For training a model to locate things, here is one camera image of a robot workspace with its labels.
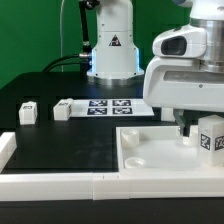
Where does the white sheet with tags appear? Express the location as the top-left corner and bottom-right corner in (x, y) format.
(71, 99), (154, 117)

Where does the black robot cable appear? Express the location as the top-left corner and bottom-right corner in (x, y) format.
(41, 54), (92, 74)

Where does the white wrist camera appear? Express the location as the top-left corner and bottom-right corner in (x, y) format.
(152, 25), (207, 58)

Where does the white obstacle fence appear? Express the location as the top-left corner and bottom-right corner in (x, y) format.
(0, 132), (224, 201)

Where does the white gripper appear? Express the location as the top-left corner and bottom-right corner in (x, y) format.
(143, 56), (224, 136)

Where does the white thin cable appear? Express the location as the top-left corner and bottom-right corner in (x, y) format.
(59, 0), (67, 73)

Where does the white square tabletop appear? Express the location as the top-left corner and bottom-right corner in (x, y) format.
(116, 125), (224, 170)

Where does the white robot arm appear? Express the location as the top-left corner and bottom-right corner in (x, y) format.
(80, 0), (224, 133)

